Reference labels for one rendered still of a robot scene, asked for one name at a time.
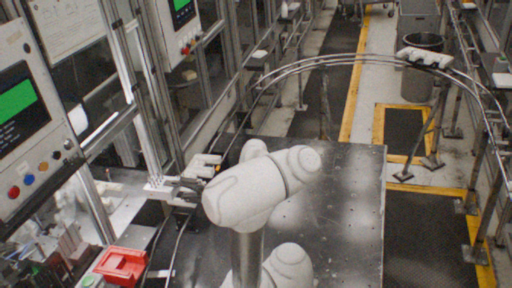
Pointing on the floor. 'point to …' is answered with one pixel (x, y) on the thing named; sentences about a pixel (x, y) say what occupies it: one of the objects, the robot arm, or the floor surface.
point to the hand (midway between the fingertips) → (172, 188)
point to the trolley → (364, 4)
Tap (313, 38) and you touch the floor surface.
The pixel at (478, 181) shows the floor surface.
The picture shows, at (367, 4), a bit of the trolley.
